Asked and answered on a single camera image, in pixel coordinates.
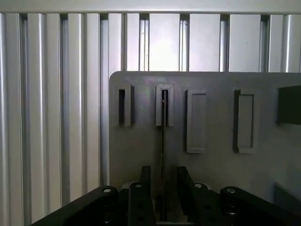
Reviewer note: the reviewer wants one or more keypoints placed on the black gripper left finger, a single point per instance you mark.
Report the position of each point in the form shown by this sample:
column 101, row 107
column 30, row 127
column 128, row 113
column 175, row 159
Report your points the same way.
column 138, row 202

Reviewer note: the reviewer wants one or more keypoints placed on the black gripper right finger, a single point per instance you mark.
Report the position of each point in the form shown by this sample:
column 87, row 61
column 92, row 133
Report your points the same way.
column 202, row 204

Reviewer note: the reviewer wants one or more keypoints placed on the grey plastic parts rack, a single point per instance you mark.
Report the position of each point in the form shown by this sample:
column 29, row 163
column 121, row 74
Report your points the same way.
column 211, row 164

